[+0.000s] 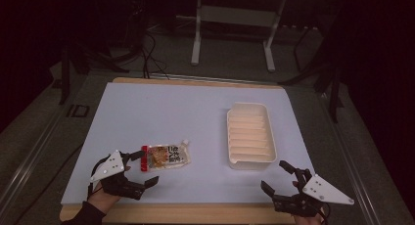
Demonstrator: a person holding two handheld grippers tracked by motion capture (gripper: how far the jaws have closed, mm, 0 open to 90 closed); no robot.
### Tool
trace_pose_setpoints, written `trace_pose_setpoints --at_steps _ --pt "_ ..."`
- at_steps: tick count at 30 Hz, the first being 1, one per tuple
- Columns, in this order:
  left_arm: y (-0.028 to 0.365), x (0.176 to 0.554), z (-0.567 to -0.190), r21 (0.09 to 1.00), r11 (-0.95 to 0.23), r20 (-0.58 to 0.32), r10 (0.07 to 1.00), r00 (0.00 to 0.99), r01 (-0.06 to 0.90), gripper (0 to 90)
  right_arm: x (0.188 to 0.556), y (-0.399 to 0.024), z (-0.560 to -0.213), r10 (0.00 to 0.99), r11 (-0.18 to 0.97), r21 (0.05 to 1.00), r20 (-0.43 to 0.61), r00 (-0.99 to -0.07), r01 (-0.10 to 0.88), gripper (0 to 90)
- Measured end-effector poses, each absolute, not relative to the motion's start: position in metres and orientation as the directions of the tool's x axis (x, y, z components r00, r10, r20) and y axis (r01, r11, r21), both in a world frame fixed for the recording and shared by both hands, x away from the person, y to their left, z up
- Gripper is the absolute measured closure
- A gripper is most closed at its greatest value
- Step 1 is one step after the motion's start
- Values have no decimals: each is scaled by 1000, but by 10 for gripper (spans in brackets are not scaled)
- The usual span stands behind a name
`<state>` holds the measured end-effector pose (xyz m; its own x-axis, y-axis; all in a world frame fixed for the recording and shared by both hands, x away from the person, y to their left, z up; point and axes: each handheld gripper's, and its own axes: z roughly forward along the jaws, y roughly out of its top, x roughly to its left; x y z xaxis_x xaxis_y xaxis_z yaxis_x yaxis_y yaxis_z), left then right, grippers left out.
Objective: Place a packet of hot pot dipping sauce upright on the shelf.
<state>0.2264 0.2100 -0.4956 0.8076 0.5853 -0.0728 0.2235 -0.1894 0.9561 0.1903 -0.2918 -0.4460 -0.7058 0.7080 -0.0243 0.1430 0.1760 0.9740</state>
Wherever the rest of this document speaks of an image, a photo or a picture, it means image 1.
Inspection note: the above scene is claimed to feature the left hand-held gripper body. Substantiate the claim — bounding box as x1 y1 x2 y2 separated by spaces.
89 150 147 201

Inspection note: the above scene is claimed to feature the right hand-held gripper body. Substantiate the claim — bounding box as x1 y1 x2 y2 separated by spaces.
273 167 355 218

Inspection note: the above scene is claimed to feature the printed spout pouch red edge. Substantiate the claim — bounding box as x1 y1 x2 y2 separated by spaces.
140 139 192 173

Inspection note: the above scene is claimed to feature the white ribbed plastic tray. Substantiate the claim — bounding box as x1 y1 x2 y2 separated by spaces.
226 101 279 171

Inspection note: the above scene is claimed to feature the person's right hand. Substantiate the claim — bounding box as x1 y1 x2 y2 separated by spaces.
292 180 328 225

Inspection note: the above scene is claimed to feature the person's left hand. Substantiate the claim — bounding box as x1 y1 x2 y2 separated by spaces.
87 165 132 214

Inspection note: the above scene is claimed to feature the pale blue table mat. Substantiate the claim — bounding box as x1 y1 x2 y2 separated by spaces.
61 81 317 205

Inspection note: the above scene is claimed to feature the black metal stand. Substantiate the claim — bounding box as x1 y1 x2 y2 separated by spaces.
58 38 131 106
278 25 346 124

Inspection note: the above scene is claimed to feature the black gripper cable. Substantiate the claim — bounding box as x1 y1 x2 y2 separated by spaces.
86 156 109 201

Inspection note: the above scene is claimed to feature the silver metal rail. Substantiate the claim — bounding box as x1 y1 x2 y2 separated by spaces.
0 102 76 216
317 92 383 225

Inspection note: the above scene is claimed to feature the black floor cable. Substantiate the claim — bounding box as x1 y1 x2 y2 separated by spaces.
13 142 84 225

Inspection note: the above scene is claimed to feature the white metal stand frame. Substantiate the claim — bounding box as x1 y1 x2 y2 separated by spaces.
190 0 289 73

